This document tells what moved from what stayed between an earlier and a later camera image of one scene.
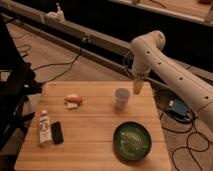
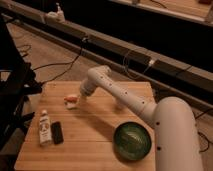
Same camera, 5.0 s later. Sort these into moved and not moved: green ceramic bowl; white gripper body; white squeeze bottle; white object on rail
Moved: white gripper body
Not moved: white object on rail; white squeeze bottle; green ceramic bowl
